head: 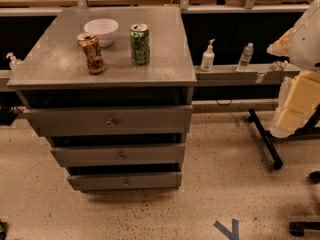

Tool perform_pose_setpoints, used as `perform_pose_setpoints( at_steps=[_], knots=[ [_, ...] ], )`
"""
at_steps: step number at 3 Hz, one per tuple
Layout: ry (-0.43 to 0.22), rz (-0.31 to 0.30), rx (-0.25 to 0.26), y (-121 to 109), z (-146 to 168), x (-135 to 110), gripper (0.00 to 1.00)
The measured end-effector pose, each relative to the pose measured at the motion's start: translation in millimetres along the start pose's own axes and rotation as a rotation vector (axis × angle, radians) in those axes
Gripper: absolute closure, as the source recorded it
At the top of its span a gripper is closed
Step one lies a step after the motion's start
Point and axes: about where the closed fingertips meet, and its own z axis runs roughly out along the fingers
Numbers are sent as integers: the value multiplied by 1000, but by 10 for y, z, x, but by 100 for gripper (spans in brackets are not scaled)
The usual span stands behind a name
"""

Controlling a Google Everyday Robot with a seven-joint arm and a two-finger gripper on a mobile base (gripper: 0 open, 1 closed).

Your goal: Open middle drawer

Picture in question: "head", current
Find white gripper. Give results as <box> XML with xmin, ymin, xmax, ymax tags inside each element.
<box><xmin>267</xmin><ymin>28</ymin><xmax>320</xmax><ymax>138</ymax></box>

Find grey drawer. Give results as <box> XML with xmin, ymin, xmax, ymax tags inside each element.
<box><xmin>67</xmin><ymin>172</ymin><xmax>182</xmax><ymax>191</ymax></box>
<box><xmin>24</xmin><ymin>105</ymin><xmax>192</xmax><ymax>137</ymax></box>
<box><xmin>51</xmin><ymin>144</ymin><xmax>185</xmax><ymax>167</ymax></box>

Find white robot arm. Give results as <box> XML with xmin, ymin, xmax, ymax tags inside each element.
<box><xmin>267</xmin><ymin>0</ymin><xmax>320</xmax><ymax>138</ymax></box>

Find grey bottom drawer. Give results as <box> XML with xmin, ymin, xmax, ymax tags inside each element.
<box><xmin>67</xmin><ymin>172</ymin><xmax>182</xmax><ymax>191</ymax></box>

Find grey drawer cabinet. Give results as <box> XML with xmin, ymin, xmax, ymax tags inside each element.
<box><xmin>8</xmin><ymin>7</ymin><xmax>196</xmax><ymax>192</ymax></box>

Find grey top drawer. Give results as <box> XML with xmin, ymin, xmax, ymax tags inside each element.
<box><xmin>24</xmin><ymin>105</ymin><xmax>192</xmax><ymax>137</ymax></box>

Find crumpled plastic wrapper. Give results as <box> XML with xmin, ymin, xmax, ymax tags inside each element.
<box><xmin>271</xmin><ymin>61</ymin><xmax>289</xmax><ymax>71</ymax></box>

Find clear plastic water bottle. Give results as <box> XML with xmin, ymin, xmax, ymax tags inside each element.
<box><xmin>237</xmin><ymin>43</ymin><xmax>254</xmax><ymax>72</ymax></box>

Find black metal stand leg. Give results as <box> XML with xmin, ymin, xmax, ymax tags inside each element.
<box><xmin>248</xmin><ymin>105</ymin><xmax>320</xmax><ymax>170</ymax></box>

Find white pump lotion bottle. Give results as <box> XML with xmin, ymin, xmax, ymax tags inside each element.
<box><xmin>200</xmin><ymin>39</ymin><xmax>215</xmax><ymax>72</ymax></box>

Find green soda can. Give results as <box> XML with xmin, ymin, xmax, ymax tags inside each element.
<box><xmin>130</xmin><ymin>24</ymin><xmax>150</xmax><ymax>65</ymax></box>

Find black chair base wheel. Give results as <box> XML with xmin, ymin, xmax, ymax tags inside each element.
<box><xmin>288</xmin><ymin>170</ymin><xmax>320</xmax><ymax>237</ymax></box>

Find white bowl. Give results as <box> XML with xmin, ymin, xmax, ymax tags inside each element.
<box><xmin>84</xmin><ymin>18</ymin><xmax>119</xmax><ymax>47</ymax></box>

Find crushed gold soda can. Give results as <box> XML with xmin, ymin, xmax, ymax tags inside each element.
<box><xmin>77</xmin><ymin>32</ymin><xmax>105</xmax><ymax>74</ymax></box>

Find clear pump sanitizer bottle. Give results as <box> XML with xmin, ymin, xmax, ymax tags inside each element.
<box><xmin>6</xmin><ymin>52</ymin><xmax>22</xmax><ymax>71</ymax></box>

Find grey metal rail shelf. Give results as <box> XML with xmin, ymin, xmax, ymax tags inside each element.
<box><xmin>194</xmin><ymin>64</ymin><xmax>300</xmax><ymax>87</ymax></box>

